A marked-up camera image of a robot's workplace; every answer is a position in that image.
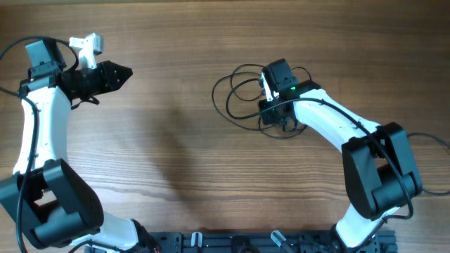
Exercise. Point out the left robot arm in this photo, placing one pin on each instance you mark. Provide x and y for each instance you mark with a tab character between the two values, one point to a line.
52	206

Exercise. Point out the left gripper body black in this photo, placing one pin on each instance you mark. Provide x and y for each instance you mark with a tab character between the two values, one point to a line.
100	78

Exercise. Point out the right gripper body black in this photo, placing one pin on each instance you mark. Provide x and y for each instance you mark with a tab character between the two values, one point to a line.
266	109

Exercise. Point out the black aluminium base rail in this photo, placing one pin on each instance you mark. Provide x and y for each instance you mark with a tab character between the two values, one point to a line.
302	242

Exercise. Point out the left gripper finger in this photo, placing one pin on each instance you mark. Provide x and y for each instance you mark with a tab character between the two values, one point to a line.
120	80
121	73

